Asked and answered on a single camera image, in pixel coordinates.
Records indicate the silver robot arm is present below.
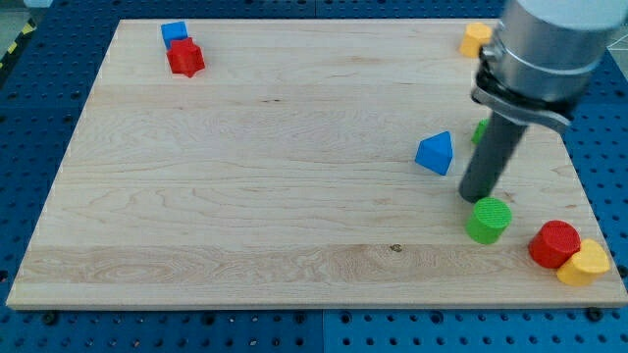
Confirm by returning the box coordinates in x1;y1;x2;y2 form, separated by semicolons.
472;0;627;134

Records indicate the red star block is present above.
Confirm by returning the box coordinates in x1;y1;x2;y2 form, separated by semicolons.
167;37;205;77

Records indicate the green star block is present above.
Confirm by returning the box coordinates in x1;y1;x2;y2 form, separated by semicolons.
471;118;490;145

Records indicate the yellow hexagon block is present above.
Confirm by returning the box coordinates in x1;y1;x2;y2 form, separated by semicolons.
458;23;493;58

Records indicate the light wooden board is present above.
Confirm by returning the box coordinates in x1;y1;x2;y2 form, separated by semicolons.
7;20;627;311

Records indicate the blue pentagon block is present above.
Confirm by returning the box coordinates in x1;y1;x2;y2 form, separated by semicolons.
415;131;453;176

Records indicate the green cylinder block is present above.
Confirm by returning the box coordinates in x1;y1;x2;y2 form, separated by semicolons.
465;197;512;245

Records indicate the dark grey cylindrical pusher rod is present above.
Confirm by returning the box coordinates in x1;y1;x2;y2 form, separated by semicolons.
458;113;527;203

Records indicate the blue cube block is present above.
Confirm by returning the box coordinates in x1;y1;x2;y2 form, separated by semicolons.
161;21;188;50

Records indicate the red cylinder block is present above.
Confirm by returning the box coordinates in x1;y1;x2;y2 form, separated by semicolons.
528;220;581;269

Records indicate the yellow heart block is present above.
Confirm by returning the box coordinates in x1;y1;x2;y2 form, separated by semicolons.
556;238;610;286

